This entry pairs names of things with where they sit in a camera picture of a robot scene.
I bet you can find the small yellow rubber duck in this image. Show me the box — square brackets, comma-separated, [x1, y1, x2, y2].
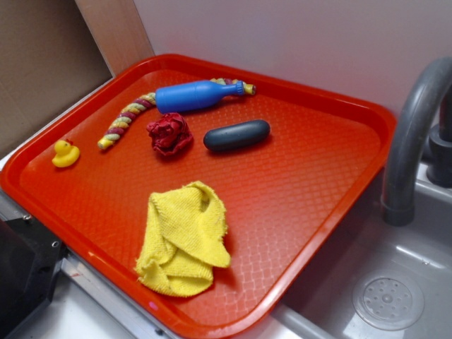
[52, 140, 80, 168]

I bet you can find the dark grey oblong capsule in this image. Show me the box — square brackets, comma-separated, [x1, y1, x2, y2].
[203, 119, 270, 152]

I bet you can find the red plastic tray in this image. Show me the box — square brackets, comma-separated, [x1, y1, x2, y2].
[1, 54, 396, 338]

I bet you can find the crumpled red cloth ball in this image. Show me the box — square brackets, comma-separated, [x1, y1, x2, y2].
[146, 112, 194, 156]

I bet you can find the yellow towel cloth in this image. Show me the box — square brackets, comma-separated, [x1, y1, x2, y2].
[135, 182, 231, 297]

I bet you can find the blue plastic bottle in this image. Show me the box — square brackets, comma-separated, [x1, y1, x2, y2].
[155, 81, 246, 114]

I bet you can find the grey curved faucet spout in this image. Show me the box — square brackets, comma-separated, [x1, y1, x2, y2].
[381, 56, 451, 226]

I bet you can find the wooden board strip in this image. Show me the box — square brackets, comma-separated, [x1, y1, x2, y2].
[76, 0, 155, 76]

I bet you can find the grey plastic sink basin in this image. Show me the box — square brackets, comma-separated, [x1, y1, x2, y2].
[272, 165, 451, 338]

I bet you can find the brown cardboard panel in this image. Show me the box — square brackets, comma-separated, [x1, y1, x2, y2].
[1, 1, 111, 156]

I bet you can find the round sink drain strainer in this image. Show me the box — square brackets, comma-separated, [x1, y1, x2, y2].
[352, 270, 424, 331]

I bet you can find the multicolour braided rope toy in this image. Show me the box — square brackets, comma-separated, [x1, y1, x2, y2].
[97, 78, 256, 150]

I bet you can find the dark grey faucet handle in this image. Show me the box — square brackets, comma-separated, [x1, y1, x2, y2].
[427, 89, 451, 189]

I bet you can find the black mount block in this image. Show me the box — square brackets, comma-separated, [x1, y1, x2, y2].
[1, 218, 66, 338]

